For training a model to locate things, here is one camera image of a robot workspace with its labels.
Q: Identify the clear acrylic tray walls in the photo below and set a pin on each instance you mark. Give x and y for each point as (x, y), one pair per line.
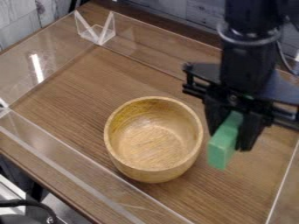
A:
(100, 127)

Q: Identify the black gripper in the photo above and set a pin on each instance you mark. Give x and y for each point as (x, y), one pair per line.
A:
(243, 84)

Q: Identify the clear acrylic corner bracket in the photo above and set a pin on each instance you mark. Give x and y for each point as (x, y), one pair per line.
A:
(99, 34)

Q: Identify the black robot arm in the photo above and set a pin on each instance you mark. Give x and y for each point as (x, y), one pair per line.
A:
(253, 22)

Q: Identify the brown wooden bowl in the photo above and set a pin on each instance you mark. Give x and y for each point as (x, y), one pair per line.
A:
(152, 136)

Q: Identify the green rectangular block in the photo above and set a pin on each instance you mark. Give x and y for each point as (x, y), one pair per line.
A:
(221, 144)

